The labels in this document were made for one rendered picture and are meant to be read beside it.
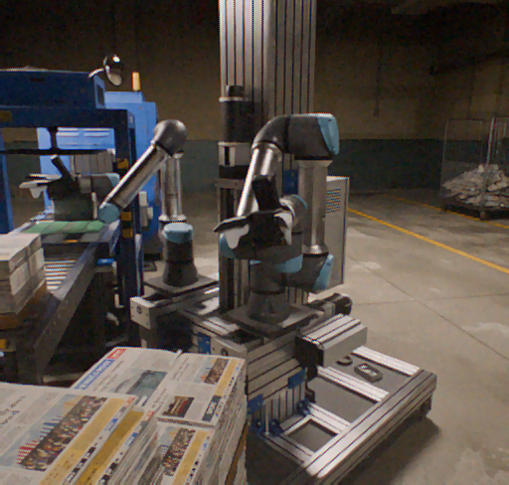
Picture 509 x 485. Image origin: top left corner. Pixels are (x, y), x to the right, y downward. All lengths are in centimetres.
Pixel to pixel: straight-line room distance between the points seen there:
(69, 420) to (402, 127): 1121
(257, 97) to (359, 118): 951
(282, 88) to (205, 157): 856
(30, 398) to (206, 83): 972
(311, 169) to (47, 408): 95
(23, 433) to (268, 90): 127
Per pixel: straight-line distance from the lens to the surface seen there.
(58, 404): 65
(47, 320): 165
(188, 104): 1014
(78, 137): 503
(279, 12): 166
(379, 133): 1129
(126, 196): 173
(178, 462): 90
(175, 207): 188
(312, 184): 132
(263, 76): 160
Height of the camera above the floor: 140
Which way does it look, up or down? 13 degrees down
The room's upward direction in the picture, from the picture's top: straight up
